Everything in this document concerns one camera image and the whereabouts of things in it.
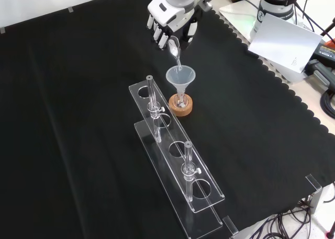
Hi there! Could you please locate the clear acrylic bracket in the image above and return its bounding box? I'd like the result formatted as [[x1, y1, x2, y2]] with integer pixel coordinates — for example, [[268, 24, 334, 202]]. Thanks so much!
[[305, 173, 323, 212], [221, 215, 239, 237]]

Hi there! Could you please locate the black bench cloth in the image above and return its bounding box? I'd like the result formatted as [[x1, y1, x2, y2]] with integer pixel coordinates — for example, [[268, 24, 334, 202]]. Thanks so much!
[[0, 0, 335, 239]]

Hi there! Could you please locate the black coiled cable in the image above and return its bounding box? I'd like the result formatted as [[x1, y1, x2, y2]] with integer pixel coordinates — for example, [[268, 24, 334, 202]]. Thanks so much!
[[319, 86, 335, 121]]

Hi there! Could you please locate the black floor cable bundle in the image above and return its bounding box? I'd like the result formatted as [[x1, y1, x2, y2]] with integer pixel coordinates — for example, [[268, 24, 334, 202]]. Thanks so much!
[[250, 197, 335, 239]]

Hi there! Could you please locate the pale grey base plate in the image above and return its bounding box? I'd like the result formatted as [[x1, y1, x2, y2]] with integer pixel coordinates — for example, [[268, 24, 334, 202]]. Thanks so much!
[[218, 0, 312, 84]]

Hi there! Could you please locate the clear glass weighing funnel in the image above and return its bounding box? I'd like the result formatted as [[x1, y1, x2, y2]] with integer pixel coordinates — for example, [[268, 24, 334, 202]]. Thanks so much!
[[167, 37, 184, 71]]

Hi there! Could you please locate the cork ring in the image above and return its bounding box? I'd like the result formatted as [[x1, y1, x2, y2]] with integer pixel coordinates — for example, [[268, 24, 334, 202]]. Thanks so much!
[[168, 94, 196, 119]]

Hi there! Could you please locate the small glass round-bottom flask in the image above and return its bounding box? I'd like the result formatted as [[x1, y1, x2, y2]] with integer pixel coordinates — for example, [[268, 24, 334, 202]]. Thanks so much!
[[174, 92, 189, 109]]

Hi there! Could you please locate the pale board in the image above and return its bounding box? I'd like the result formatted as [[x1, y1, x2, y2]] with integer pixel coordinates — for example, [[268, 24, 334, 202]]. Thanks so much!
[[247, 13, 325, 74]]

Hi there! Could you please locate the clear acrylic funnel stand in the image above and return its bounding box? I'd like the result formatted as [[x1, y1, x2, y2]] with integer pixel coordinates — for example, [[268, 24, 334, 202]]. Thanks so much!
[[128, 75, 226, 237]]

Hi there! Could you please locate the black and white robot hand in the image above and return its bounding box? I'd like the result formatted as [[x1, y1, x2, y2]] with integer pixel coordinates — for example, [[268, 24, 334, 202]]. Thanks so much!
[[146, 0, 213, 51]]

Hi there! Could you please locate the translucent plastic funnel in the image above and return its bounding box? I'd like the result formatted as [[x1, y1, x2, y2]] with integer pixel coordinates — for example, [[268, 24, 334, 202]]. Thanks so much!
[[165, 64, 196, 100]]

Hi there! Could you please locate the black and orange power unit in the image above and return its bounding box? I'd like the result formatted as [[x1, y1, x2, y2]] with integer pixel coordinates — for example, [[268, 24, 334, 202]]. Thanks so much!
[[311, 38, 335, 65]]

